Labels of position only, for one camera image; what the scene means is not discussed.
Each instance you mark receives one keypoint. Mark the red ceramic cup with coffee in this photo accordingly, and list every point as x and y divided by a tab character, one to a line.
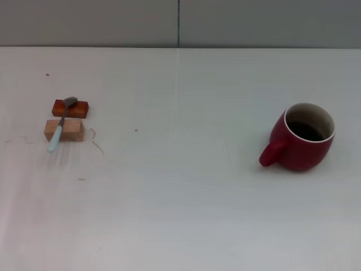
301	153

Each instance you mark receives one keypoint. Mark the dark red wooden block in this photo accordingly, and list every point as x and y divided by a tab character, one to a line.
80	108

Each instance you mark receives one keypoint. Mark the light wooden block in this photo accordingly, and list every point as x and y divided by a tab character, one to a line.
73	130

